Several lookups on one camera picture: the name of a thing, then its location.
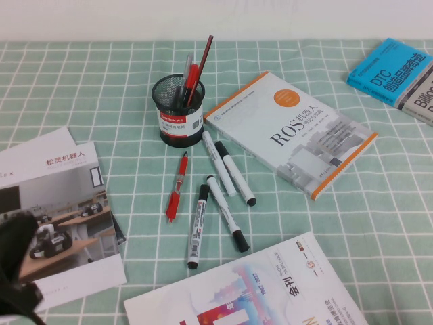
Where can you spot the red gel pen with clip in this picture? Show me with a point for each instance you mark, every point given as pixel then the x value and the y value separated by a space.
pixel 176 193

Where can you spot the white marker black ends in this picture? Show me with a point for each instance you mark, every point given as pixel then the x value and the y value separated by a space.
pixel 236 176

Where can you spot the blue DTC book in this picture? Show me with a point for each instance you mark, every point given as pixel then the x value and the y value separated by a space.
pixel 382 74

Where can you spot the black mesh pen holder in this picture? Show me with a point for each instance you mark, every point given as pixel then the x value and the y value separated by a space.
pixel 172 132

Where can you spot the grey Billion book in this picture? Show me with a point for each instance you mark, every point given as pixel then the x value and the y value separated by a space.
pixel 419 101

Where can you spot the white show catalogue magazine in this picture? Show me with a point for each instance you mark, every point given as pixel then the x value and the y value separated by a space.
pixel 270 287

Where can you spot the white orange ROS book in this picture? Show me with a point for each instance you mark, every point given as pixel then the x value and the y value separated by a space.
pixel 287 135

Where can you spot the all white marker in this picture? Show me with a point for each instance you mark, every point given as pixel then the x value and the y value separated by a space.
pixel 220 166

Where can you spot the labelled white marker black cap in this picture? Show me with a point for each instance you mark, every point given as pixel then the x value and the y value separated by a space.
pixel 198 230

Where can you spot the red capped pen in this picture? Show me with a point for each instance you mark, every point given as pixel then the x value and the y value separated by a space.
pixel 193 76

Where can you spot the transparent grey pen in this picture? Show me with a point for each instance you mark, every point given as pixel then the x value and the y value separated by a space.
pixel 188 66

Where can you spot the robot photo brochure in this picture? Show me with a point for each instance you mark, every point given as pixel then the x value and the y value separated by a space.
pixel 84 203

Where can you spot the long white marker black cap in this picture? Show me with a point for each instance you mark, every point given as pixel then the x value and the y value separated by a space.
pixel 223 210

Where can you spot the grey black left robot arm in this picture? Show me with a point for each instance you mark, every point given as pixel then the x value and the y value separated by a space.
pixel 13 243

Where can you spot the dark red pencil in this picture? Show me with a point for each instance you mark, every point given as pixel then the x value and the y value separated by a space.
pixel 207 50

